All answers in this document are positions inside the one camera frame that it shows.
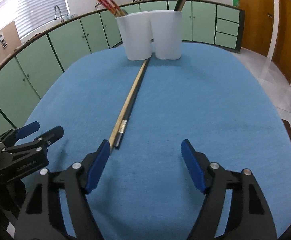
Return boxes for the window blinds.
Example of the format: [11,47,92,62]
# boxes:
[0,0,68,37]

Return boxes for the chrome sink faucet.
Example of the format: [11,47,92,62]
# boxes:
[54,5,64,23]

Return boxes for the left wooden door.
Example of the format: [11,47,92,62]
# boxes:
[239,0,274,56]

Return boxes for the blue table cloth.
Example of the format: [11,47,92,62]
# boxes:
[28,43,291,239]

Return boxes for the wooden door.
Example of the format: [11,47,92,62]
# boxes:
[272,0,291,82]
[239,0,274,56]

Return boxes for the white double utensil holder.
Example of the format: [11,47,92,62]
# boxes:
[116,10,182,61]

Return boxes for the brown board with switches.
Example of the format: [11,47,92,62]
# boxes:
[0,21,21,65]

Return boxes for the right wooden door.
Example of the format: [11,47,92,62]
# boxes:
[272,0,291,82]

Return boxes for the green lower kitchen cabinets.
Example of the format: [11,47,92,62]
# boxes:
[0,0,245,134]

